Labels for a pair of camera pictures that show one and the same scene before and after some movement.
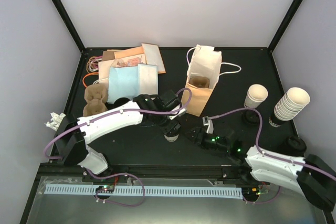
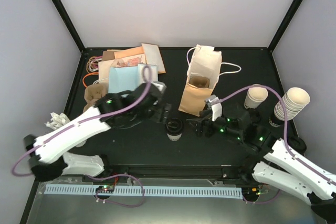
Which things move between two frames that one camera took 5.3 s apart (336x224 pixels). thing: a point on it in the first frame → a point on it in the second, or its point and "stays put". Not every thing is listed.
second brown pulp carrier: x=96 y=96 stays put
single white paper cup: x=256 y=94 stays put
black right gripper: x=198 y=132 → x=200 y=124
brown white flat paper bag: x=153 y=56 stays put
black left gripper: x=171 y=129 → x=158 y=113
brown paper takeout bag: x=202 y=73 stays put
